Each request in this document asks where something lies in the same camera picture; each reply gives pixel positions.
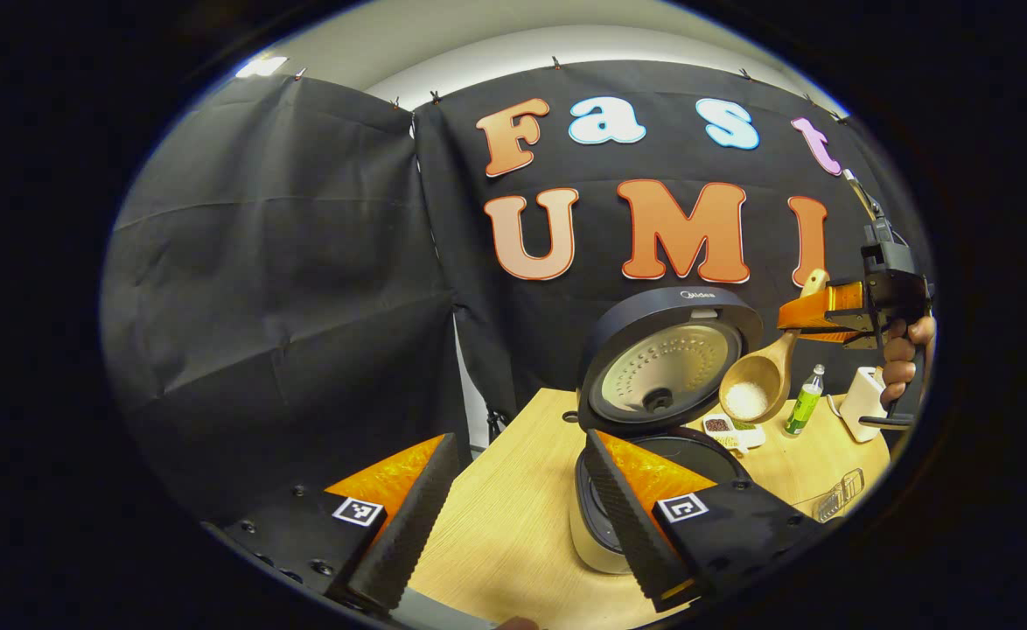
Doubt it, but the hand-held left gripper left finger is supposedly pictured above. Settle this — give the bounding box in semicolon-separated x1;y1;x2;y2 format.
201;433;460;613

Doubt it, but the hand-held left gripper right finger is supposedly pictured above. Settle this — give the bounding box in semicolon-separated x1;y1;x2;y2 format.
582;429;829;613

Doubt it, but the wooden spoon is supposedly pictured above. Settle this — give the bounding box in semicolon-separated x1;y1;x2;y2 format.
718;269;829;424

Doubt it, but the spoonful of white rice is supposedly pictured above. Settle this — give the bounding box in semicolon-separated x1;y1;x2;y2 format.
726;381;770;419

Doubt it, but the dark grey rice cooker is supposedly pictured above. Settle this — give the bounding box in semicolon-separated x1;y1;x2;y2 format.
569;286;765;576

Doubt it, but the white toaster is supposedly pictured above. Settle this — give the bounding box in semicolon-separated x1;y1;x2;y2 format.
839;366;887;443

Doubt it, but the green label plastic bottle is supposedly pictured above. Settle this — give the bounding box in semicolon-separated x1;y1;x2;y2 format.
783;364;826;437

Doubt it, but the white divided dish with grains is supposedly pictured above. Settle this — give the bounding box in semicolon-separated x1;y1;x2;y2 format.
702;413;766;454

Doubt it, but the ceiling light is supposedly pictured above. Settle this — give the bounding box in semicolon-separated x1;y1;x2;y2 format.
235;55;289;80

